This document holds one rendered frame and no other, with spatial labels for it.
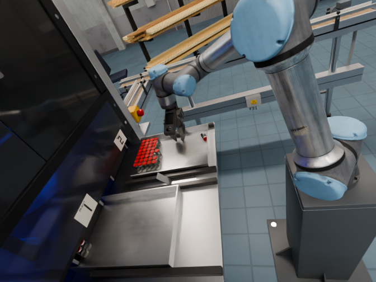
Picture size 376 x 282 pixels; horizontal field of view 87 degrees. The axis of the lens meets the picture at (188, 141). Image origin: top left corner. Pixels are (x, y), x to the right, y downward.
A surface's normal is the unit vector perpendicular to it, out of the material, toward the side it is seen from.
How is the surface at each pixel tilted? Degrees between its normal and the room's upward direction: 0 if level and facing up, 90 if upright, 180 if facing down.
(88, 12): 90
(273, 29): 83
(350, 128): 8
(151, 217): 0
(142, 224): 0
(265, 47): 83
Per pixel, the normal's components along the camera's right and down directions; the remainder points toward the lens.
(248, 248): -0.31, -0.72
